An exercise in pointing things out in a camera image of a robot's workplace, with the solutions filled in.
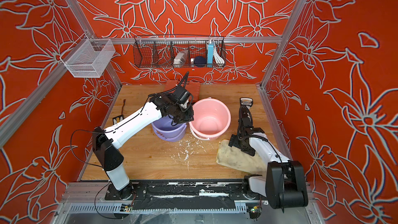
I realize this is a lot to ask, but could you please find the yellow stained cloth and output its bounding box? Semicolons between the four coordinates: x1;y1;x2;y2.
216;140;267;176

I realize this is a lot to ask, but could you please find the pink plastic bucket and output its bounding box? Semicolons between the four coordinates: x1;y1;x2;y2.
189;97;231;141

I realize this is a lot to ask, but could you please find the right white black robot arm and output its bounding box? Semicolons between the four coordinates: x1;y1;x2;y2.
229;127;309;210

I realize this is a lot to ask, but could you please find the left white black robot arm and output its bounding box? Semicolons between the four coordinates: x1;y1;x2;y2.
93;93;194;192

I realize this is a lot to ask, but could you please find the purple plastic bucket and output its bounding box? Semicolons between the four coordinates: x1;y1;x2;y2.
151;117;187;142

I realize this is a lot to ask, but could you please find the dark blue round object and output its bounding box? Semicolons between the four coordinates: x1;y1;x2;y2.
193;56;207;67

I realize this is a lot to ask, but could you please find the small black yellow card device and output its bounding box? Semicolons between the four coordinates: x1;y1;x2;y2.
113;115;124;124

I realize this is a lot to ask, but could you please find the light blue box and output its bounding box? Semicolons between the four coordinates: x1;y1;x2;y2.
206;40;214;67

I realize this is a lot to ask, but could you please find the black white handled brush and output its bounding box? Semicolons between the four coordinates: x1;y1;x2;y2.
239;97;254;127

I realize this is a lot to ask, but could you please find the black wire wall basket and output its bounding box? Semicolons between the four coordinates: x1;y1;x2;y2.
133;35;227;68

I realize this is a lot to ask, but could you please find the white cable bundle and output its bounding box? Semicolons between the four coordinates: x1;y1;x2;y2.
213;47;225;67

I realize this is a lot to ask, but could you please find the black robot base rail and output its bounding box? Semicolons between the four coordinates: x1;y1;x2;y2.
104;178;268;212

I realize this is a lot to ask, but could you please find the white wire mesh basket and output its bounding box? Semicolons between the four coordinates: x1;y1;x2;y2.
62;39;116;78

